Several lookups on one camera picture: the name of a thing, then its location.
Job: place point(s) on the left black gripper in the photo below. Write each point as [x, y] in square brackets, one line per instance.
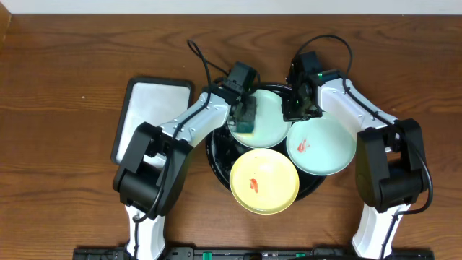
[244, 109]

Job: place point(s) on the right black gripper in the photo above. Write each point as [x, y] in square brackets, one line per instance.
[289, 115]

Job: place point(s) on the green yellow sponge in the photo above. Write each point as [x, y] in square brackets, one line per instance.
[246, 121]

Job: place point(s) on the mint plate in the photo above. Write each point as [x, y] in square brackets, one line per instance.
[320, 146]
[269, 127]

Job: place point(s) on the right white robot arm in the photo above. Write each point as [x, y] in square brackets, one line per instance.
[392, 176]

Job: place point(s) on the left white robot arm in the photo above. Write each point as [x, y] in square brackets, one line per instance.
[158, 129]

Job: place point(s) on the white rectangular sponge tray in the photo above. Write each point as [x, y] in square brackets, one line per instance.
[154, 100]

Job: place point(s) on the yellow plate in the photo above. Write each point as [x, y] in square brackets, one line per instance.
[264, 181]

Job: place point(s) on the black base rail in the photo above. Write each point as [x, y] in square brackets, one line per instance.
[190, 253]

